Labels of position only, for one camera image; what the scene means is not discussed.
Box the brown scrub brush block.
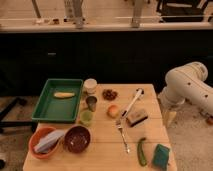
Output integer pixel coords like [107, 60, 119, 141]
[126, 109, 148, 127]

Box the silver metal fork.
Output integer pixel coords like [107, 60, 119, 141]
[116, 119, 130, 154]

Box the black office chair base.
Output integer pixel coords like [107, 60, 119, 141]
[0, 96, 38, 134]

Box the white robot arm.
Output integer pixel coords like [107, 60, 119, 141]
[158, 62, 213, 127]

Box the small green cup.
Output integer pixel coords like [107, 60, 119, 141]
[80, 110, 93, 126]

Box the dark red bowl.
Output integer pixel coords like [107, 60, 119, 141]
[63, 126, 91, 154]

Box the bunch of dark grapes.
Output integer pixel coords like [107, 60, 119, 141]
[102, 89, 118, 101]

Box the orange peach fruit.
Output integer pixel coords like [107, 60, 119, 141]
[107, 105, 119, 118]

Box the green plastic tray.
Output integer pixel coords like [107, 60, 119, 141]
[32, 79, 83, 123]

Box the green chili pepper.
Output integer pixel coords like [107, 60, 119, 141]
[137, 138, 147, 167]

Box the orange plastic bowl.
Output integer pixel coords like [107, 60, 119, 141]
[28, 127, 59, 159]

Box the wooden table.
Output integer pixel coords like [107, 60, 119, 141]
[23, 84, 170, 171]

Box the grey metal cup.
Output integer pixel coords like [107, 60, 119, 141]
[86, 96, 97, 112]

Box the lavender cloth in bowl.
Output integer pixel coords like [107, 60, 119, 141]
[34, 130, 65, 153]

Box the teal green sponge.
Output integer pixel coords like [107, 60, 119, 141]
[152, 144, 170, 171]

